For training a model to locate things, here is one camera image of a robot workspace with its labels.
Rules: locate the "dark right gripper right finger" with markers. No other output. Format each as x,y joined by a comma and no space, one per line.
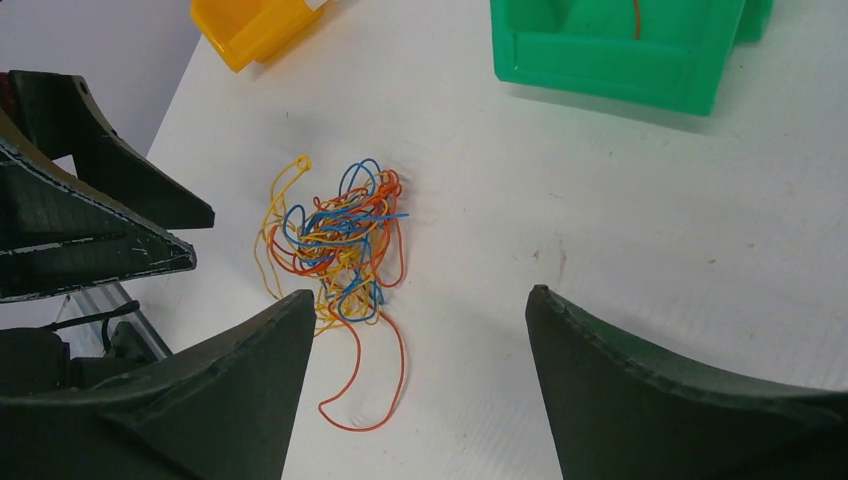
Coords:
621,407

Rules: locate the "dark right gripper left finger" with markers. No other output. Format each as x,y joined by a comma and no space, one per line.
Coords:
221,409

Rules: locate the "yellow plastic bin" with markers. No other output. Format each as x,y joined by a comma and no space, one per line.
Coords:
247,31

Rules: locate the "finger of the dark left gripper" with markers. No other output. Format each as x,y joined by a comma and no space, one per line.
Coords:
60,235
58,114

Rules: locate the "green plastic bin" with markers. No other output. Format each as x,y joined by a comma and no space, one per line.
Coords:
665,54

